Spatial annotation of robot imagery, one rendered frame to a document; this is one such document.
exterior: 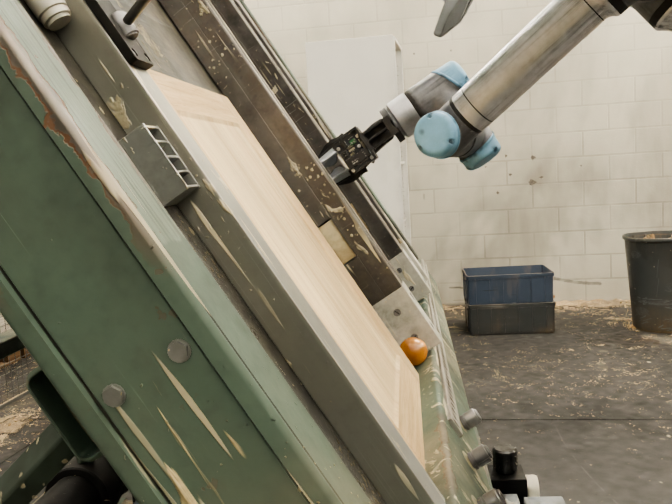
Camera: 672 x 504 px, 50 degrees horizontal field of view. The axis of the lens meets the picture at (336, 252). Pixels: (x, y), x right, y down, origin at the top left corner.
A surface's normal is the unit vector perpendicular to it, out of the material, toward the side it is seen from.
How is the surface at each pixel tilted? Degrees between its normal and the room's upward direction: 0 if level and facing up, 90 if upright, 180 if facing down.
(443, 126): 90
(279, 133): 90
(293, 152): 90
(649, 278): 96
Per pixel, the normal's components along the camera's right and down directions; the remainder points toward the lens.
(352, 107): -0.17, 0.13
